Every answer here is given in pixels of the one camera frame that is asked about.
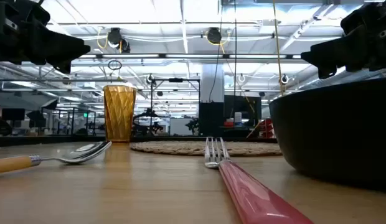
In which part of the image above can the black hanging cable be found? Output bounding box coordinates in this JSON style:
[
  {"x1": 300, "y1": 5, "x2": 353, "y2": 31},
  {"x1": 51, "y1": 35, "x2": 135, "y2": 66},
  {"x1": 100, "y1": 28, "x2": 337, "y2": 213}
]
[{"x1": 232, "y1": 0, "x2": 238, "y2": 121}]

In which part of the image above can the red shelf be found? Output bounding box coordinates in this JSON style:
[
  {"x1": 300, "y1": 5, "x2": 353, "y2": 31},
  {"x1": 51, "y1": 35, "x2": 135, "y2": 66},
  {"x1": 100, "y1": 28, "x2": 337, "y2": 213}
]
[{"x1": 257, "y1": 118, "x2": 276, "y2": 139}]

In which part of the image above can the amber plastic tumbler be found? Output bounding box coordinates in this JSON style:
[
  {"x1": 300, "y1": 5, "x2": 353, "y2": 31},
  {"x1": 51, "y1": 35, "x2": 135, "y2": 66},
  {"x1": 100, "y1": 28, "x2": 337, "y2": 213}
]
[{"x1": 103, "y1": 84, "x2": 138, "y2": 144}]

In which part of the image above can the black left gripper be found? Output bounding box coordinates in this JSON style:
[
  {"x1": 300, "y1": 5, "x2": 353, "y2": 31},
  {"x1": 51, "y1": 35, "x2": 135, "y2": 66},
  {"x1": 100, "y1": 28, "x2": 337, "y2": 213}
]
[{"x1": 0, "y1": 0, "x2": 91, "y2": 75}]

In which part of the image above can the black bowl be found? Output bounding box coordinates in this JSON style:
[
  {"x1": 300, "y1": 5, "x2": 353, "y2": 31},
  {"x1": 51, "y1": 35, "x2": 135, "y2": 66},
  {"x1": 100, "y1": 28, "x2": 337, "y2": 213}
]
[{"x1": 268, "y1": 77, "x2": 386, "y2": 192}]

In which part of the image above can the spoon with yellow handle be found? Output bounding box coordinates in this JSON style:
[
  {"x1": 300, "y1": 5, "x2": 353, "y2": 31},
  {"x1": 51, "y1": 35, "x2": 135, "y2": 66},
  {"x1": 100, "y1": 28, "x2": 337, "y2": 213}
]
[{"x1": 0, "y1": 140, "x2": 113, "y2": 175}]

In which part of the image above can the black metal table frame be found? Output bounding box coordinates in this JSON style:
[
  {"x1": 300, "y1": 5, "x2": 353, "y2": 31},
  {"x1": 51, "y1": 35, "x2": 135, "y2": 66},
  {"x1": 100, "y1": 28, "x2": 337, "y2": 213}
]
[{"x1": 0, "y1": 135, "x2": 278, "y2": 148}]

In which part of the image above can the fork with pink handle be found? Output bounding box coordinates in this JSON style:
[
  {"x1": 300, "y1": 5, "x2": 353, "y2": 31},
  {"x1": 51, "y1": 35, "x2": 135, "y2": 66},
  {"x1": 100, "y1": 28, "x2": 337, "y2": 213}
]
[{"x1": 204, "y1": 136, "x2": 315, "y2": 224}]

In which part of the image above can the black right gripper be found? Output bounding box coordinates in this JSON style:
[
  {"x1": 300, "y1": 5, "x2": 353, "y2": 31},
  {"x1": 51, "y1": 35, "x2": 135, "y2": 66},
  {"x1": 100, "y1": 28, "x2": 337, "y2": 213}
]
[{"x1": 301, "y1": 0, "x2": 386, "y2": 80}]

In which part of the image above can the black robot station frame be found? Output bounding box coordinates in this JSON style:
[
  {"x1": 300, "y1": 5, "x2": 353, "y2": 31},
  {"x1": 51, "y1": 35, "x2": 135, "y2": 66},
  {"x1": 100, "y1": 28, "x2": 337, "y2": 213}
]
[{"x1": 150, "y1": 77, "x2": 201, "y2": 136}]

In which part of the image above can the yellow hanging strap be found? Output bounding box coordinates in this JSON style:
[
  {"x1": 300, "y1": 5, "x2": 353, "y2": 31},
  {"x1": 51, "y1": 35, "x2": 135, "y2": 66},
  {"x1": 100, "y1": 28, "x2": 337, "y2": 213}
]
[{"x1": 272, "y1": 0, "x2": 286, "y2": 95}]

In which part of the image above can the white and black pillar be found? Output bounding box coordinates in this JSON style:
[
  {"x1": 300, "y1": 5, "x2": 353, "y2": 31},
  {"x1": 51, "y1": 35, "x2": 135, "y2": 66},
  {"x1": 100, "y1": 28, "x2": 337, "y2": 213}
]
[{"x1": 199, "y1": 63, "x2": 225, "y2": 136}]

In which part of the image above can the round woven straw placemat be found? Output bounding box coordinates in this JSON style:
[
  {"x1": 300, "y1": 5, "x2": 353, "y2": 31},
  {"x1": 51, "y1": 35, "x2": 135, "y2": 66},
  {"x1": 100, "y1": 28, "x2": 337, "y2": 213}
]
[{"x1": 129, "y1": 140, "x2": 283, "y2": 157}]

